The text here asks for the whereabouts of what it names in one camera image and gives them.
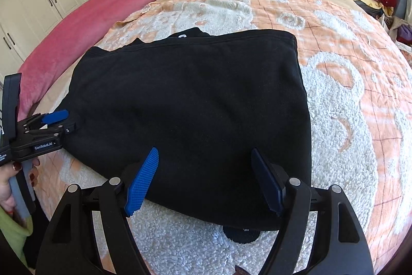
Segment green sleeve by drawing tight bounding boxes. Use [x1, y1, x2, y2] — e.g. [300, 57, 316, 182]
[0, 208, 33, 266]

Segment pink plush blanket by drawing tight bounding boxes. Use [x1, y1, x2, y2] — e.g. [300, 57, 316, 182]
[18, 0, 156, 120]

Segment left hand red nails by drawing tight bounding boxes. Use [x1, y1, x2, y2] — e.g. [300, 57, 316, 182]
[1, 158, 40, 219]

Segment orange white floral towel blanket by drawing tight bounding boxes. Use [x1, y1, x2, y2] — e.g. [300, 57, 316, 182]
[31, 0, 412, 275]

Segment black sweater with KISS collar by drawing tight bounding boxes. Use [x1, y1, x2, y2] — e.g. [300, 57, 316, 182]
[59, 28, 312, 231]

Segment white bag with clothes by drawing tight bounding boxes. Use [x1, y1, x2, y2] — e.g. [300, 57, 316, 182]
[379, 15, 411, 54]

